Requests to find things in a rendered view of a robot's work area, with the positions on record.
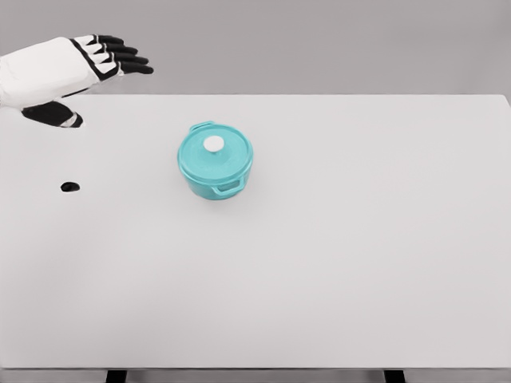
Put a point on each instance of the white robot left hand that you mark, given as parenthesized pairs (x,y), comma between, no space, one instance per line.
(48,68)

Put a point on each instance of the teal pot lid white knob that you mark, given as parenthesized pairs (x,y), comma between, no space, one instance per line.
(229,157)

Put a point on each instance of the small black blob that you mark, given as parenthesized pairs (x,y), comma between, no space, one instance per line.
(70,187)

